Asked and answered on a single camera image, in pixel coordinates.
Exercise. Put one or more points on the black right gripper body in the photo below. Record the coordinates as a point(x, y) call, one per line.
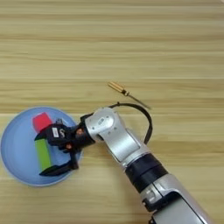
point(81, 137)

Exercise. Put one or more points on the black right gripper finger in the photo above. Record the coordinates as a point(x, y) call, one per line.
point(58, 170)
point(43, 135)

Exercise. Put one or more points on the red cube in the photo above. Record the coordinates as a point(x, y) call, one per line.
point(40, 121)

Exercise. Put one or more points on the green rectangular block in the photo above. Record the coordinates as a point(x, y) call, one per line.
point(43, 154)

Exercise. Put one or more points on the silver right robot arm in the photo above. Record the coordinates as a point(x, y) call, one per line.
point(128, 145)

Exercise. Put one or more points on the small black box white label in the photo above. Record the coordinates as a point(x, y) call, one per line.
point(57, 134)

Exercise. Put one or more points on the blue round plate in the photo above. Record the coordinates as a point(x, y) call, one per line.
point(17, 151)

